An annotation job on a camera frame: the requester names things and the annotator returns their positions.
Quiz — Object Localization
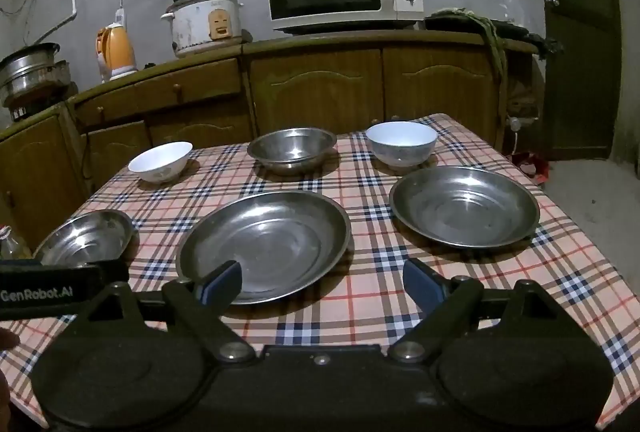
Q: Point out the white rice cooker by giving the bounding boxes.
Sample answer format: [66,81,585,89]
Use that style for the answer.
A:
[161,0,244,58]

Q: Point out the steel cooking pot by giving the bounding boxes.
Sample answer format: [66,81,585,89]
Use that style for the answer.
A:
[0,42,71,100]

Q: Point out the stainless steel bowl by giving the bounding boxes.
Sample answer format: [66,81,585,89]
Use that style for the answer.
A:
[32,209,136,267]
[247,128,337,176]

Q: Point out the large stainless steel plate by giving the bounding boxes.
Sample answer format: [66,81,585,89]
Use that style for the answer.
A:
[176,191,352,305]
[389,165,541,249]

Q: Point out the dark door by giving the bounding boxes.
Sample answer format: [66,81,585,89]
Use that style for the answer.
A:
[529,0,626,161]

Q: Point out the green onions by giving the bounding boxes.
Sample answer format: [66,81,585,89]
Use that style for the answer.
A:
[452,8,508,80]

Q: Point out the wooden kitchen cabinet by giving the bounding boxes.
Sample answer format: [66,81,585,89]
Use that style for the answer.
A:
[0,29,551,253]

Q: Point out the plastic oil bottle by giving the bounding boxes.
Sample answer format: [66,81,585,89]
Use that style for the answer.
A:
[0,226,32,260]

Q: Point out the plaid tablecloth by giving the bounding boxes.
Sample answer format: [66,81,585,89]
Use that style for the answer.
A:
[0,113,640,432]

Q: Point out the orange electric kettle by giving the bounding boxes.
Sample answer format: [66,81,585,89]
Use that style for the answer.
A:
[95,24,138,81]

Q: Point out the red plastic bag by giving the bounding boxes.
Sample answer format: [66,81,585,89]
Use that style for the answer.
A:
[510,152,551,185]

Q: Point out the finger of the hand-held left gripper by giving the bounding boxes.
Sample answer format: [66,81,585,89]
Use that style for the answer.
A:
[95,259,132,285]

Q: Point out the black stove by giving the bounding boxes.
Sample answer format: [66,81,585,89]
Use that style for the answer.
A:
[2,84,78,121]

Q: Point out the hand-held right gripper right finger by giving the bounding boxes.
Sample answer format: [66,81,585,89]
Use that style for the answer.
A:
[387,258,564,365]

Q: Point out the person's left hand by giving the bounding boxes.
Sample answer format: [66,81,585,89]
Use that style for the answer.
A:
[0,328,22,420]

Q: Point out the small white ceramic bowl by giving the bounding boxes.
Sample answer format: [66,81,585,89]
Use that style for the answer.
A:
[128,141,194,185]

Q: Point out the large white ceramic bowl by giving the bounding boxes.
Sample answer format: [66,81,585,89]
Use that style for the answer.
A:
[365,121,439,171]

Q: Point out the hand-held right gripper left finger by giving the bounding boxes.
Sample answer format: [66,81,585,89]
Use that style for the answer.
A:
[82,259,257,366]

